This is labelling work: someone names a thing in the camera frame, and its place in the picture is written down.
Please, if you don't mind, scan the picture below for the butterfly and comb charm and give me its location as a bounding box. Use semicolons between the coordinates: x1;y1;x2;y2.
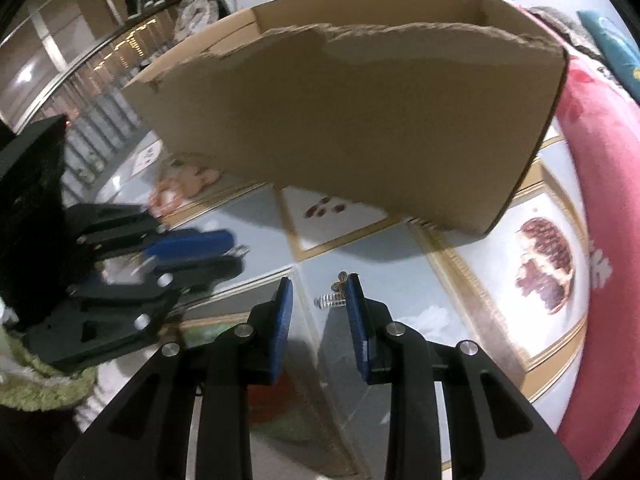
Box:
314;271;351;311

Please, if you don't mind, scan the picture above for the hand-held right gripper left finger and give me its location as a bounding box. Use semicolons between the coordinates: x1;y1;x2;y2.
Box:
53;276;295;480

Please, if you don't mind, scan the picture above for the person's left forearm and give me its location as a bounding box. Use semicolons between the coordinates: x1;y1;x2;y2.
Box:
0;327;98;413

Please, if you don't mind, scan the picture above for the metal railing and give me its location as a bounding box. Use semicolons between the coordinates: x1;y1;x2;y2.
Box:
0;5;166;186

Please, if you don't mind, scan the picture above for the brown cardboard box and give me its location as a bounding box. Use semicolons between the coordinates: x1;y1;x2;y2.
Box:
122;0;570;235

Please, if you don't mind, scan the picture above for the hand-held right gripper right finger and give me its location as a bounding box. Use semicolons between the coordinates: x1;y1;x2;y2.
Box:
344;273;575;480

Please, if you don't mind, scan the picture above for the fruit-print tablecloth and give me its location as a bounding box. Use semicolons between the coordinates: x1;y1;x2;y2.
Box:
75;125;591;480

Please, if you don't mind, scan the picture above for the pile of light clothes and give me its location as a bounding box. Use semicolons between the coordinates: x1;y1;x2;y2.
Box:
172;0;236;41

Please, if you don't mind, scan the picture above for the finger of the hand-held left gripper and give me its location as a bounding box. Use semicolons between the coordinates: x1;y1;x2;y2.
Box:
64;203;237;267
24;251;247;374

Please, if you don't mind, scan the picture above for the blue printed pillow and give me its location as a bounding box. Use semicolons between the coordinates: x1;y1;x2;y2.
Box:
577;10;640;101

